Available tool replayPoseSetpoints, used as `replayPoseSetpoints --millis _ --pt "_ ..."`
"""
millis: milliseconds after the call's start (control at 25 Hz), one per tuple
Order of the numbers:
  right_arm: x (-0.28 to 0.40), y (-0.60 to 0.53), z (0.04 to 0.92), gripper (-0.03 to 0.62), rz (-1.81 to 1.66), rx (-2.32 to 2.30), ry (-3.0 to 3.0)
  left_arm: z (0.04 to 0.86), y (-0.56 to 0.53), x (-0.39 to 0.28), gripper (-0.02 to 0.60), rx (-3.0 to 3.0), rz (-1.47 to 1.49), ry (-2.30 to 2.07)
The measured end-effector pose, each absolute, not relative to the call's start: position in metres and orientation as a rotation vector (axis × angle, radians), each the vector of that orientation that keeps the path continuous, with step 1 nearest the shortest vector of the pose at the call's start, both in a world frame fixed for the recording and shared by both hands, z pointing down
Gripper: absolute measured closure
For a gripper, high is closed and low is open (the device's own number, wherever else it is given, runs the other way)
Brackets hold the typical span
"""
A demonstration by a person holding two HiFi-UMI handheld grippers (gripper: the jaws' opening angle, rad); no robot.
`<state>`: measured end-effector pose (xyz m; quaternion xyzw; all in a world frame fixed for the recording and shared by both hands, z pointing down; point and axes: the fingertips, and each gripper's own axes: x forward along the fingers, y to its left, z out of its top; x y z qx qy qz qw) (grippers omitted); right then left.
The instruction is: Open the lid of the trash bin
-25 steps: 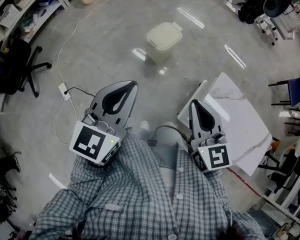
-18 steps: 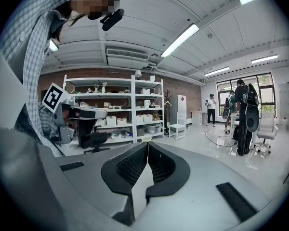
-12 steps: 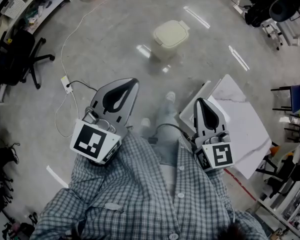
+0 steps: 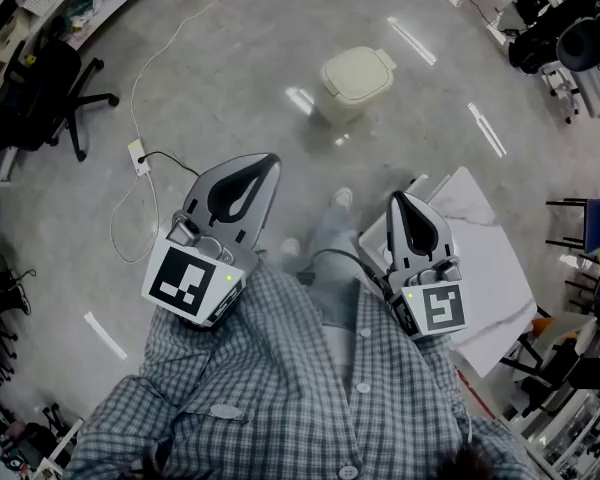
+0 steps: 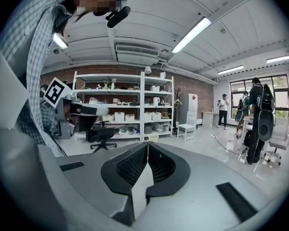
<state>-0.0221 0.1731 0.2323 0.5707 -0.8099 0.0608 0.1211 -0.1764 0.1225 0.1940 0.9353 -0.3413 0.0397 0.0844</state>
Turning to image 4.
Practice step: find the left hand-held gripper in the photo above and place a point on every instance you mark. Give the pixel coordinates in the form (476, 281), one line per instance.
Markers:
(185, 283)

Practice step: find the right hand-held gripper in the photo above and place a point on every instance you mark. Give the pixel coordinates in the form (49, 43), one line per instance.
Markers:
(440, 310)

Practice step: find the cream lidded trash bin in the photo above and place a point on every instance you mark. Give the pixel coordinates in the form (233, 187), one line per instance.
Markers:
(357, 75)

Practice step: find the person's left white shoe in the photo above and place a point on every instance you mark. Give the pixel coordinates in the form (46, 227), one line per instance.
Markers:
(290, 247)

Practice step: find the person's white shoe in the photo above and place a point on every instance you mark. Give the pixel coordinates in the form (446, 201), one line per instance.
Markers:
(341, 199)
(290, 247)

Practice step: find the white marble table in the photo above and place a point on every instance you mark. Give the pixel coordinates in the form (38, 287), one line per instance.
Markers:
(490, 268)

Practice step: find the person's blue jeans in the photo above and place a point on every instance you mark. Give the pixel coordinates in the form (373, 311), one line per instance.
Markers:
(330, 248)

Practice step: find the person's right white shoe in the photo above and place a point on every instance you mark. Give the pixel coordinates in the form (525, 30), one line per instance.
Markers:
(341, 199)

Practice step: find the white power strip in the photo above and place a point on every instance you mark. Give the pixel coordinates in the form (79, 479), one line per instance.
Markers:
(139, 158)

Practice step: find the person's white undershirt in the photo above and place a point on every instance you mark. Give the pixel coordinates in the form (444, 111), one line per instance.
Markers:
(339, 355)

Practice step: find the orange item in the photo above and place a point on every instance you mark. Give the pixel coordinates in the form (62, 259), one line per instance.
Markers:
(543, 324)

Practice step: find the person's plaid shirt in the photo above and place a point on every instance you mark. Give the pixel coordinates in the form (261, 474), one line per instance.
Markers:
(260, 378)

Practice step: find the black office chair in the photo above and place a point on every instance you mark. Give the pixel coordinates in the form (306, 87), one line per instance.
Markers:
(45, 83)

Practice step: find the black bag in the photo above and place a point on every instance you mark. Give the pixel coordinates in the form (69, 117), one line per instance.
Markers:
(532, 50)

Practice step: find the black sneakers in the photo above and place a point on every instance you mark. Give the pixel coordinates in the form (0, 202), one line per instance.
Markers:
(7, 293)

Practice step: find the black mesh-back chair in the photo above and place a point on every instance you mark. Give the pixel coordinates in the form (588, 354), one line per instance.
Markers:
(580, 43)

